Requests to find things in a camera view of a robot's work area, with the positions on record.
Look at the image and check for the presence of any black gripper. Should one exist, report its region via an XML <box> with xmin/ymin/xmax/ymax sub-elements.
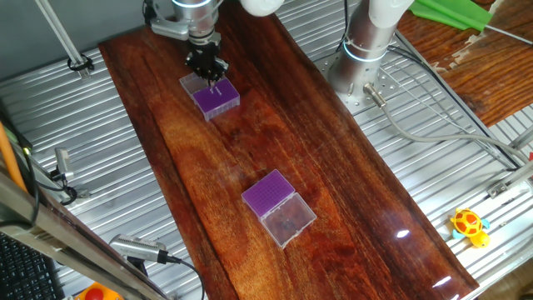
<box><xmin>185</xmin><ymin>40</ymin><xmax>231</xmax><ymax>86</ymax></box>

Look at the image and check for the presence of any purple pipette tip box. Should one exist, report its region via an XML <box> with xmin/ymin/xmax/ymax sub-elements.
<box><xmin>178</xmin><ymin>71</ymin><xmax>242</xmax><ymax>123</ymax></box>
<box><xmin>241</xmin><ymin>168</ymin><xmax>317</xmax><ymax>250</ymax></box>

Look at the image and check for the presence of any dark wooden board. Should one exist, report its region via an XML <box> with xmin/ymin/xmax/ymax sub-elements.
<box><xmin>98</xmin><ymin>0</ymin><xmax>480</xmax><ymax>300</ymax></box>

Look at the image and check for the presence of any orange tube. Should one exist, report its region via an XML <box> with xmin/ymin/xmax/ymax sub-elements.
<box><xmin>0</xmin><ymin>122</ymin><xmax>29</xmax><ymax>193</ymax></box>

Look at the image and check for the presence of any green cloth flag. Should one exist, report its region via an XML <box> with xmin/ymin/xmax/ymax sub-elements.
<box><xmin>406</xmin><ymin>0</ymin><xmax>533</xmax><ymax>46</ymax></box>

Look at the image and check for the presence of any orange emergency stop button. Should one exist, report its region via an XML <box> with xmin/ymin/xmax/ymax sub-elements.
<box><xmin>74</xmin><ymin>281</ymin><xmax>125</xmax><ymax>300</ymax></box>

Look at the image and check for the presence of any black keyboard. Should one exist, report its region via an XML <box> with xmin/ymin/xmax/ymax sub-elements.
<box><xmin>0</xmin><ymin>232</ymin><xmax>67</xmax><ymax>300</ymax></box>

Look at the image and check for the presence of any yellow orange turtle toy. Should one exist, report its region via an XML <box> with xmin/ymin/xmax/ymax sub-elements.
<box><xmin>449</xmin><ymin>207</ymin><xmax>491</xmax><ymax>249</ymax></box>

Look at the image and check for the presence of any black ring clamp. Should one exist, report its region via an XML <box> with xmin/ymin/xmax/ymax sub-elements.
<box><xmin>49</xmin><ymin>170</ymin><xmax>79</xmax><ymax>207</ymax></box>
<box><xmin>67</xmin><ymin>52</ymin><xmax>96</xmax><ymax>73</ymax></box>

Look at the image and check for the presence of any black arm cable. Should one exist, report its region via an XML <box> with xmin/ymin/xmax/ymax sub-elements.
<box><xmin>341</xmin><ymin>0</ymin><xmax>353</xmax><ymax>51</ymax></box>

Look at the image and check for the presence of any small grey camera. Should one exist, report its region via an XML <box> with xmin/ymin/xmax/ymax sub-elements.
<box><xmin>53</xmin><ymin>147</ymin><xmax>76</xmax><ymax>181</ymax></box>

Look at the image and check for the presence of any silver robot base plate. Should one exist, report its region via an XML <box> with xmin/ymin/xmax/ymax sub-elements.
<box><xmin>314</xmin><ymin>49</ymin><xmax>403</xmax><ymax>116</ymax></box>

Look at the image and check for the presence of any silver ribbed camera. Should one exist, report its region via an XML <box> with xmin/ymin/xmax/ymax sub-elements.
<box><xmin>108</xmin><ymin>233</ymin><xmax>170</xmax><ymax>264</ymax></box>

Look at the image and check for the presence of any black camera stand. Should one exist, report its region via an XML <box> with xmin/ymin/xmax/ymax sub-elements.
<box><xmin>126</xmin><ymin>256</ymin><xmax>150</xmax><ymax>277</ymax></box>

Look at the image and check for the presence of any black camera cable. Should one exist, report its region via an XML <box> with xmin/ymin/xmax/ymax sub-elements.
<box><xmin>160</xmin><ymin>252</ymin><xmax>206</xmax><ymax>300</ymax></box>

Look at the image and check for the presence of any large aluminium frame beam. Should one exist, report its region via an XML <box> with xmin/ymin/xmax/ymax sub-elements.
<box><xmin>0</xmin><ymin>170</ymin><xmax>170</xmax><ymax>300</ymax></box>

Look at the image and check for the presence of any grey cable with metal connector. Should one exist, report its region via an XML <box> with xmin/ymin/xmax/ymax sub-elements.
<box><xmin>362</xmin><ymin>82</ymin><xmax>533</xmax><ymax>166</ymax></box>

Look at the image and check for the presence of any aluminium strut with bracket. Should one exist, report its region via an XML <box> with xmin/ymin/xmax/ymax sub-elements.
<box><xmin>486</xmin><ymin>160</ymin><xmax>533</xmax><ymax>199</ymax></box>

